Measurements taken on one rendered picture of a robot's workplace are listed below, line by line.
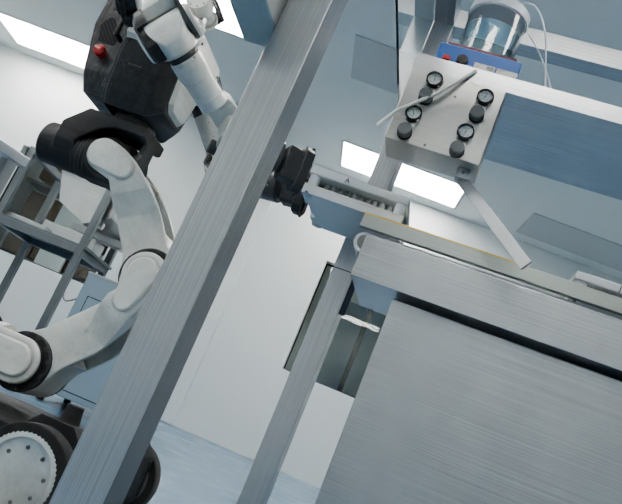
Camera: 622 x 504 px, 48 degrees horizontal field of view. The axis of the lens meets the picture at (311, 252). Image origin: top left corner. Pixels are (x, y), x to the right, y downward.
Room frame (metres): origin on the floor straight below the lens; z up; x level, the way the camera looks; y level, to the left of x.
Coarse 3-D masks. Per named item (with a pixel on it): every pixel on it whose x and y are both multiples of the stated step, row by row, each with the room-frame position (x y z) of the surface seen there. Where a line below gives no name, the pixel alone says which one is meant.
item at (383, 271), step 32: (384, 256) 1.47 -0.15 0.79; (416, 256) 1.45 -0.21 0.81; (384, 288) 1.48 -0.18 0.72; (416, 288) 1.45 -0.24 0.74; (448, 288) 1.43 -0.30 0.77; (480, 288) 1.42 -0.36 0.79; (512, 288) 1.40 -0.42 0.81; (480, 320) 1.41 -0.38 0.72; (512, 320) 1.40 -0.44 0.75; (544, 320) 1.39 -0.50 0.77; (576, 320) 1.37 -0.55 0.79; (608, 320) 1.36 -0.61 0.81; (544, 352) 1.45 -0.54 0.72; (576, 352) 1.37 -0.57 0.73; (608, 352) 1.35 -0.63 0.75
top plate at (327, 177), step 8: (312, 168) 1.56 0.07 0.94; (320, 168) 1.55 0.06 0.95; (320, 176) 1.56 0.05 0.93; (328, 176) 1.55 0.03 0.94; (336, 176) 1.54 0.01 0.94; (344, 176) 1.54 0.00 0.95; (336, 184) 1.56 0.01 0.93; (344, 184) 1.54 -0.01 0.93; (352, 184) 1.54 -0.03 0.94; (360, 184) 1.53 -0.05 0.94; (368, 184) 1.53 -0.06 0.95; (344, 192) 1.59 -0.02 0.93; (352, 192) 1.57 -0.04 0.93; (360, 192) 1.55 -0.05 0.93; (368, 192) 1.53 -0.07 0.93; (376, 192) 1.52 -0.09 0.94; (384, 192) 1.52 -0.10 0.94; (392, 192) 1.52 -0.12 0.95; (376, 200) 1.56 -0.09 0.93; (384, 200) 1.53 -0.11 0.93; (392, 200) 1.52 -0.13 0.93; (400, 200) 1.51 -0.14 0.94; (408, 200) 1.51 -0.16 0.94; (392, 208) 1.56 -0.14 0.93; (408, 208) 1.53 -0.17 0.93; (408, 216) 1.59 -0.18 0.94; (408, 224) 1.66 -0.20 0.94
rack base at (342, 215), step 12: (312, 192) 1.55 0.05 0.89; (324, 192) 1.55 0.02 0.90; (312, 204) 1.62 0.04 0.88; (324, 204) 1.59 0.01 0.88; (336, 204) 1.55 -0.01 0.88; (348, 204) 1.53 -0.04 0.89; (360, 204) 1.53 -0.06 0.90; (312, 216) 1.72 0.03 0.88; (324, 216) 1.68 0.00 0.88; (336, 216) 1.64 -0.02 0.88; (348, 216) 1.60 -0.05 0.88; (360, 216) 1.56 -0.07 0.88; (384, 216) 1.51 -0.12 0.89; (396, 216) 1.51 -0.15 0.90; (324, 228) 1.78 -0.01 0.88; (336, 228) 1.73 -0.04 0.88; (348, 228) 1.69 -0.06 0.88; (360, 228) 1.65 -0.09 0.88; (396, 240) 1.62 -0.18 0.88
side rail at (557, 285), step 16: (368, 224) 1.48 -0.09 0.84; (384, 224) 1.48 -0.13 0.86; (400, 240) 1.48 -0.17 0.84; (416, 240) 1.46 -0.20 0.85; (432, 240) 1.45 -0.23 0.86; (448, 256) 1.45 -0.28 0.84; (464, 256) 1.43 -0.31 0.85; (480, 256) 1.42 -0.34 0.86; (496, 272) 1.42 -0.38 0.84; (512, 272) 1.41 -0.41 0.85; (528, 272) 1.40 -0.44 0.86; (544, 272) 1.39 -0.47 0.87; (544, 288) 1.40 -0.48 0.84; (560, 288) 1.38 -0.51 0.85; (576, 288) 1.38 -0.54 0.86; (592, 288) 1.37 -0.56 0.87; (592, 304) 1.37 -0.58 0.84; (608, 304) 1.36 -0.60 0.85
